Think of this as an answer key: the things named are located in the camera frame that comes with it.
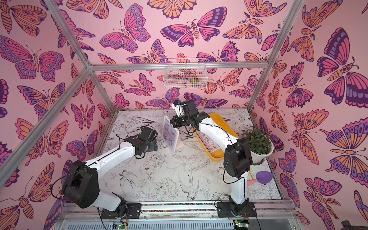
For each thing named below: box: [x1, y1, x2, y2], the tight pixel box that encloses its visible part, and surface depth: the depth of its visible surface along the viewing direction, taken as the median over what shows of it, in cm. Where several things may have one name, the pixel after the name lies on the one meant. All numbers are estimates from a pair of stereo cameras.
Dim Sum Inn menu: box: [195, 130, 221, 154], surface depth 100 cm
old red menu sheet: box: [162, 118, 178, 150], surface depth 92 cm
